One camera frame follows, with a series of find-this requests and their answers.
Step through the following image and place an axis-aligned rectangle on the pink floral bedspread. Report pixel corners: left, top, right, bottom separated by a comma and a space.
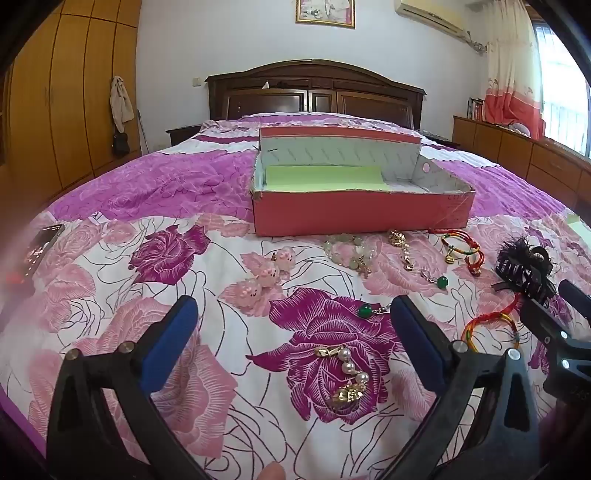
0, 112, 591, 480

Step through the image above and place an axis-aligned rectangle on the pink pig hair clip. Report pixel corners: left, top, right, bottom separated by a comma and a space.
256, 265, 283, 289
272, 247, 297, 272
238, 281, 269, 306

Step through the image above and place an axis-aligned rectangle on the colourful braided cord bracelet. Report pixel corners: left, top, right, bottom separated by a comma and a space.
461, 295, 525, 350

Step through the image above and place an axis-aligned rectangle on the window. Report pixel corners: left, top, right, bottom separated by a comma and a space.
533, 18, 591, 160

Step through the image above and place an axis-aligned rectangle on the light green paper liner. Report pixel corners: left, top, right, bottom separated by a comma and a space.
265, 165, 394, 191

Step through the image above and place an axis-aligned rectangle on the white air conditioner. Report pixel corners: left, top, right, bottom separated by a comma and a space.
394, 0, 467, 43

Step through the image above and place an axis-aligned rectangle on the red cord bracelet gold charm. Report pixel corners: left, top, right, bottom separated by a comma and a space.
429, 228, 486, 278

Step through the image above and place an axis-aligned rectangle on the yellow-green paper sheet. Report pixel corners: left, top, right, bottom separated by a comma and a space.
566, 215, 591, 241

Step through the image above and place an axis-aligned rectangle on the gold chain with green bead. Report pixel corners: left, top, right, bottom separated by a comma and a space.
387, 230, 450, 290

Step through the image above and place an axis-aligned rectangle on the black smartphone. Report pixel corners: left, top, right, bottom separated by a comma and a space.
16, 224, 65, 280

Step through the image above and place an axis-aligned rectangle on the pale jade bead bracelet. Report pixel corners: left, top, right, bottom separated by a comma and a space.
324, 233, 377, 278

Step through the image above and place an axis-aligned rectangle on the orange wooden wardrobe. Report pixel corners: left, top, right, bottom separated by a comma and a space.
0, 0, 141, 204

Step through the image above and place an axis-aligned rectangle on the beige hanging cloth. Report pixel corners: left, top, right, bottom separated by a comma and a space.
109, 76, 134, 134

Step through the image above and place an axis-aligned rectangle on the pink and white curtain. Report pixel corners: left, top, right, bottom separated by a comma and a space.
484, 0, 548, 139

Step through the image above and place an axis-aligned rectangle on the gold framed wall picture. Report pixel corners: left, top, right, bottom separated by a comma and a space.
295, 0, 356, 29

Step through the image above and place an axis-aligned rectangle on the black feathered hair claw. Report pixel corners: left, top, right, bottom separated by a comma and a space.
492, 236, 558, 305

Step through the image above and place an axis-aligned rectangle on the dark wooden headboard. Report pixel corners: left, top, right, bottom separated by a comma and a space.
205, 59, 426, 132

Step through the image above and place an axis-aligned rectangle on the pink cardboard box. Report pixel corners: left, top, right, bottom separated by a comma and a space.
250, 126, 476, 237

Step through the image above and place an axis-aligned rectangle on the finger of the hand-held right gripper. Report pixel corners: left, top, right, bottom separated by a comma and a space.
519, 295, 591, 400
558, 279, 591, 319

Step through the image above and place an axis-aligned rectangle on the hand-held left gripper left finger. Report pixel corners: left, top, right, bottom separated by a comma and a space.
46, 295, 218, 480

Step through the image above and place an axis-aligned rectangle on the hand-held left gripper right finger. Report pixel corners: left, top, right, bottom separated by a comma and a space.
383, 295, 543, 480

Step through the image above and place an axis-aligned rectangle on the pearl and gold bracelet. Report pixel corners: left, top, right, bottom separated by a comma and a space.
313, 345, 371, 408

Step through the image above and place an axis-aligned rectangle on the low orange wooden cabinet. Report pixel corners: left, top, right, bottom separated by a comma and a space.
452, 115, 591, 210

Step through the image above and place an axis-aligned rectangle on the dark wooden nightstand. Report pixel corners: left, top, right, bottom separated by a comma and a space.
166, 124, 204, 148
421, 130, 461, 149

